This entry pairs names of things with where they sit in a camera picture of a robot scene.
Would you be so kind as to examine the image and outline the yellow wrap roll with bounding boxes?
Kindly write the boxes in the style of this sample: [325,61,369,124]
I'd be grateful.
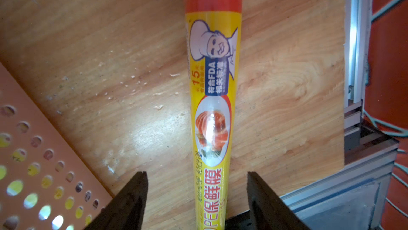
[184,0,242,230]

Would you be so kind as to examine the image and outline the pink plastic basket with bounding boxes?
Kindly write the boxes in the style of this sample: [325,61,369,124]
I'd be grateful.
[1,67,112,230]

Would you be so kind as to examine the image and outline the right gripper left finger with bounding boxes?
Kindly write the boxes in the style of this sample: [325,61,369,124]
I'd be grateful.
[86,172,148,230]

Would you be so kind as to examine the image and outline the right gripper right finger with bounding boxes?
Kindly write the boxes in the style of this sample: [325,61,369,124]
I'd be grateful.
[247,172,309,230]

